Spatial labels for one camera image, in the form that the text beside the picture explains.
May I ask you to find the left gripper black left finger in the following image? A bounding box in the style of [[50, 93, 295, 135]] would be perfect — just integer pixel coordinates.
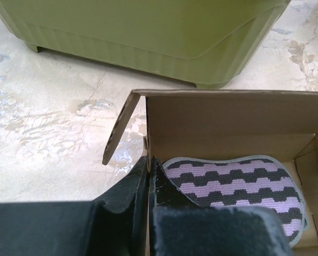
[[0, 156, 149, 255]]

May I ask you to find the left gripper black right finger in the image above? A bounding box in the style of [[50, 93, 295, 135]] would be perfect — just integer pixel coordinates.
[[148, 157, 292, 255]]

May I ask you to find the purple black striped cloth pad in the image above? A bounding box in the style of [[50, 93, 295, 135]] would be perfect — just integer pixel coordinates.
[[163, 155, 308, 246]]

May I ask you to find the brown cardboard box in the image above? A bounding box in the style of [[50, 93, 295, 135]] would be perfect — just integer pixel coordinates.
[[102, 90, 318, 255]]

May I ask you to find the olive green plastic basin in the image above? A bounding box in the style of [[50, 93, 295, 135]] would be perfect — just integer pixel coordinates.
[[0, 1, 289, 89]]

